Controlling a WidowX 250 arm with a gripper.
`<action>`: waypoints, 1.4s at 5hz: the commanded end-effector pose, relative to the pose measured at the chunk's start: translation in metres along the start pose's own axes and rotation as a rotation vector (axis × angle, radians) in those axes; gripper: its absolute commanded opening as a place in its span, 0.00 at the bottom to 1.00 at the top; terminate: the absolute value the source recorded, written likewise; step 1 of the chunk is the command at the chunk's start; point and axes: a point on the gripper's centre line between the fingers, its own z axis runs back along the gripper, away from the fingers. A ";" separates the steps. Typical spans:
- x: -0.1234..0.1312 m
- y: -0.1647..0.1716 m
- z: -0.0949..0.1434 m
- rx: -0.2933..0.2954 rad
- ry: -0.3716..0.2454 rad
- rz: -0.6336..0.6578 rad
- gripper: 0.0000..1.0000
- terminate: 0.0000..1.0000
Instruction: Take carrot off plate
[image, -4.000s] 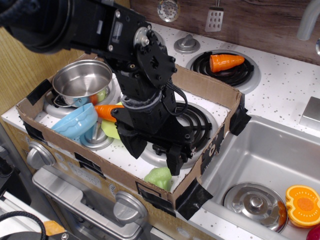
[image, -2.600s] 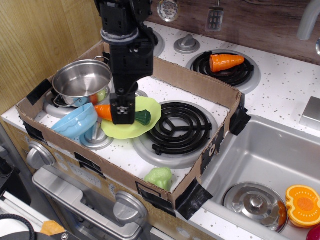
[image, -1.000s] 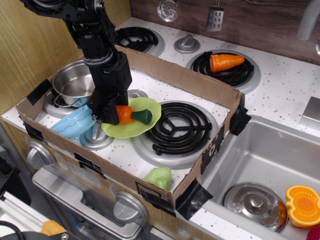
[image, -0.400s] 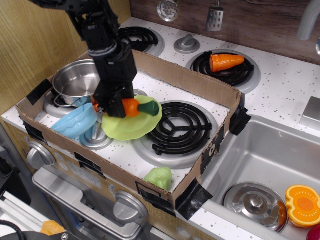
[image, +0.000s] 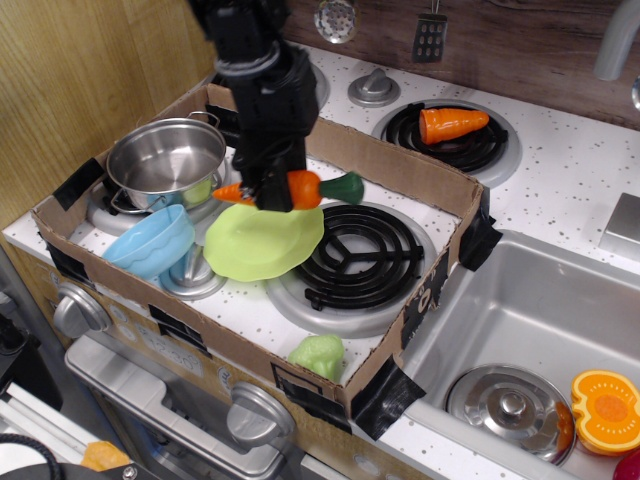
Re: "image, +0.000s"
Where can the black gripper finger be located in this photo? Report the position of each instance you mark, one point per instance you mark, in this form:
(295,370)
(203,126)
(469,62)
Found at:
(296,157)
(272,192)

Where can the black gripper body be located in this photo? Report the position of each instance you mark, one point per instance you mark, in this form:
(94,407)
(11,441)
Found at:
(273,87)

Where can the orange toy carrot green top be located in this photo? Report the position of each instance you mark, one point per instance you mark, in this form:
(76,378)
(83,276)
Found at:
(306,188)

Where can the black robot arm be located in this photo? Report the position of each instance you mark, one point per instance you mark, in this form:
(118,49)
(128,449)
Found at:
(249,23)

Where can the light green plastic plate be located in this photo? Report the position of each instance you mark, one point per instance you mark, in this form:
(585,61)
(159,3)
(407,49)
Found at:
(247,244)

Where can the orange carrot piece on burner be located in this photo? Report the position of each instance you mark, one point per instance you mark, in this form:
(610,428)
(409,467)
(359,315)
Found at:
(437,125)

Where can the back left black burner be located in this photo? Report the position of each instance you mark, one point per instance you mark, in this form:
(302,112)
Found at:
(322,89)

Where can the small steel pot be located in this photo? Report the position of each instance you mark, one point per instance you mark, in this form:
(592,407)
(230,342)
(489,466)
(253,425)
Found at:
(167,162)

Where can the silver knob back centre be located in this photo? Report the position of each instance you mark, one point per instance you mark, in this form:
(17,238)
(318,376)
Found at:
(374,90)

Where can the hanging metal strainer ladle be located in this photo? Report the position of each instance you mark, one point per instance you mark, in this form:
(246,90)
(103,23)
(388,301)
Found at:
(337,21)

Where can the silver knob inside fence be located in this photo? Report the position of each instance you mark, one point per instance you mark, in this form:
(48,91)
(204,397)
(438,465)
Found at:
(192,278)

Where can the front right black burner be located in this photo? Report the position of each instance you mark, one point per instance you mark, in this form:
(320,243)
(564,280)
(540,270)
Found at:
(368,262)

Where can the light blue plastic bowl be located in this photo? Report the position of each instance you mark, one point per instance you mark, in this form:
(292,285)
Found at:
(154,244)

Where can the hanging metal spatula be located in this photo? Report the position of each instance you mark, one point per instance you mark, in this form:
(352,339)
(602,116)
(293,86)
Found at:
(430,36)

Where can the back right black burner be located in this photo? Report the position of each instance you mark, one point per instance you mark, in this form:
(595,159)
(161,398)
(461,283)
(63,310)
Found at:
(491,154)

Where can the green toy broccoli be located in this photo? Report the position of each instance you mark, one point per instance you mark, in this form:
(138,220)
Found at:
(322,354)

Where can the brown cardboard fence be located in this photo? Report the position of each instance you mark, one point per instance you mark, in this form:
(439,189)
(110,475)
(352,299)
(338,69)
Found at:
(378,392)

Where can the silver oven knob right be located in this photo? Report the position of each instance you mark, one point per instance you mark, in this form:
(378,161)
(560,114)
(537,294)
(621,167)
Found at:
(255,418)

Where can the silver oven knob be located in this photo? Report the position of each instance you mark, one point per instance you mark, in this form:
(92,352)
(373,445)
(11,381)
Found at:
(255,418)
(78,313)

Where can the silver oven knob left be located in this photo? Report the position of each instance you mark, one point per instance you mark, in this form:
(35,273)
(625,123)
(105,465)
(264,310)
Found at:
(78,313)

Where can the silver sink basin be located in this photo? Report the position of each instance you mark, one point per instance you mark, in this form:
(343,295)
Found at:
(534,306)

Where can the orange tag bottom left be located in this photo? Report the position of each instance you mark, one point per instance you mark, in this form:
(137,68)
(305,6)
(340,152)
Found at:
(102,455)

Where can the steel pot lid in sink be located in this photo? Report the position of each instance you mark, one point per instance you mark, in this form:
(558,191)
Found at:
(516,405)

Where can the silver faucet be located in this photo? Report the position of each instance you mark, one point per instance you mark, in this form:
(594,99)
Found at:
(617,41)

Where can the orange toy fruit half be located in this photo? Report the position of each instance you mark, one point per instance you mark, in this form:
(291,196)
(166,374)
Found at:
(605,406)

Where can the red toy fruit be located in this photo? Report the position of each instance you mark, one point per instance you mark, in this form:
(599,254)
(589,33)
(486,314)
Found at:
(628,467)

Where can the silver oven door handle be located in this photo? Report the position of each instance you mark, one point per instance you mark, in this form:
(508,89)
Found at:
(145,398)

